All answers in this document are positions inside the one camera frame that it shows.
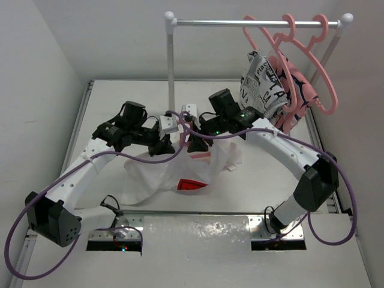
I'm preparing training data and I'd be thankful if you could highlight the purple cable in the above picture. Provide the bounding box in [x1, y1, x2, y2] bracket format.
[178, 110, 358, 244]
[5, 110, 185, 280]

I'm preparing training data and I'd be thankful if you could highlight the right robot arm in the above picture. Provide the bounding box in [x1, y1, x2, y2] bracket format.
[182, 89, 339, 234]

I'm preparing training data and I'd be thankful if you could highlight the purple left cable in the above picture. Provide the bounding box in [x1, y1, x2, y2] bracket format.
[5, 110, 185, 280]

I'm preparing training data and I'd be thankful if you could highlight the newspaper print shirt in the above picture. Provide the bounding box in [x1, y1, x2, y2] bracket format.
[238, 50, 288, 123]

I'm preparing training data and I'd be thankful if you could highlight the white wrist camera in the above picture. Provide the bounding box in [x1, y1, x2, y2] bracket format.
[159, 116, 178, 138]
[182, 104, 199, 125]

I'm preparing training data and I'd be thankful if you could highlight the pink patterned shirt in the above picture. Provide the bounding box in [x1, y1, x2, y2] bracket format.
[266, 55, 319, 136]

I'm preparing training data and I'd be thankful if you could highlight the metal base plate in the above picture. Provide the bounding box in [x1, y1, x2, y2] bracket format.
[88, 212, 305, 247]

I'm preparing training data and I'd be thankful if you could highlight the white clothes rack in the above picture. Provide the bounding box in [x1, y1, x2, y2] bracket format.
[164, 11, 354, 121]

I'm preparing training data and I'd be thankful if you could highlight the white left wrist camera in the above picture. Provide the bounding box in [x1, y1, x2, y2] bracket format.
[159, 116, 178, 138]

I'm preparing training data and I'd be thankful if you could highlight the empty pink hanger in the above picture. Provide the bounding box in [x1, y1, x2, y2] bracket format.
[291, 14, 338, 115]

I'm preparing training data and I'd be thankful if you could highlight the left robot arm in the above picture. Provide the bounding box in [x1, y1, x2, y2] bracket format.
[25, 101, 178, 247]

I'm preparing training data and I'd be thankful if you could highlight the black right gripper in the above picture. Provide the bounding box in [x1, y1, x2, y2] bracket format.
[187, 113, 227, 151]

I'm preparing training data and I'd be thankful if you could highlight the aluminium table edge rail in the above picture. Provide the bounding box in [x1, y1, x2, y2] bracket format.
[16, 79, 95, 272]

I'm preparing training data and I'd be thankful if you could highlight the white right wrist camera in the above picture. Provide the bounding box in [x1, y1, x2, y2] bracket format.
[182, 104, 199, 125]

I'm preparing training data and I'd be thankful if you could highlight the pink hanger with newspaper shirt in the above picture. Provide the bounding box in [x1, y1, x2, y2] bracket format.
[241, 15, 298, 113]

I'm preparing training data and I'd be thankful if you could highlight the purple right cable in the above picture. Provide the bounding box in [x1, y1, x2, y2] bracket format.
[178, 110, 358, 244]

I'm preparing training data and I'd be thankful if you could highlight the white t shirt red print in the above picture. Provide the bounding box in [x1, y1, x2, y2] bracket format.
[121, 139, 242, 205]

